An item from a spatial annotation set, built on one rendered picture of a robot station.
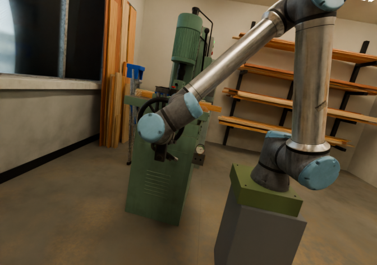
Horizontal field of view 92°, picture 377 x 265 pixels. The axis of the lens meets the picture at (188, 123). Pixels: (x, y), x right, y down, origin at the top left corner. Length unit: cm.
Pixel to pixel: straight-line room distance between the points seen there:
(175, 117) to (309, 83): 48
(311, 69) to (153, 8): 365
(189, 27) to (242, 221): 117
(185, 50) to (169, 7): 280
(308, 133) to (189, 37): 93
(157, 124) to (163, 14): 360
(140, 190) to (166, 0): 349
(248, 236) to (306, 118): 61
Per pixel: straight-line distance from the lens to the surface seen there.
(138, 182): 148
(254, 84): 384
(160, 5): 413
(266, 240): 109
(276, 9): 87
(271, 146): 96
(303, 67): 77
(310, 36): 76
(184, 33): 135
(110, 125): 270
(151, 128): 57
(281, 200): 100
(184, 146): 127
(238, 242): 107
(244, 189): 93
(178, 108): 57
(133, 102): 132
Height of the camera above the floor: 104
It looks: 11 degrees down
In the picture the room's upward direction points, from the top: 11 degrees clockwise
